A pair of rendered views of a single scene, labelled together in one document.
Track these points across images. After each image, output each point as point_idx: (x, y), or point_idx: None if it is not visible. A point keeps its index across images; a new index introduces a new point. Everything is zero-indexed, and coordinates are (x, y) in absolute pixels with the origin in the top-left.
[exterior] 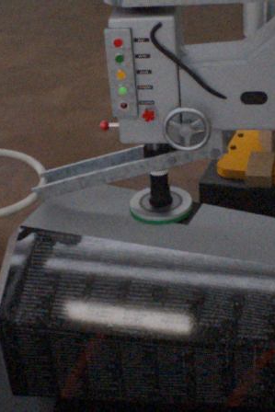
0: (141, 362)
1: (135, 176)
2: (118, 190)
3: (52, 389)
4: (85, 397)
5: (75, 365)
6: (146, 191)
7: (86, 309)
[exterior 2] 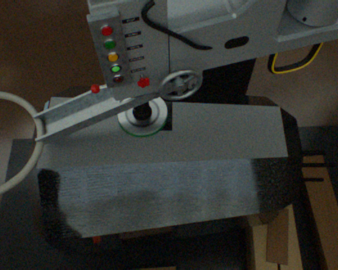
0: (165, 232)
1: (125, 110)
2: None
3: (98, 249)
4: (122, 247)
5: (114, 241)
6: None
7: (118, 216)
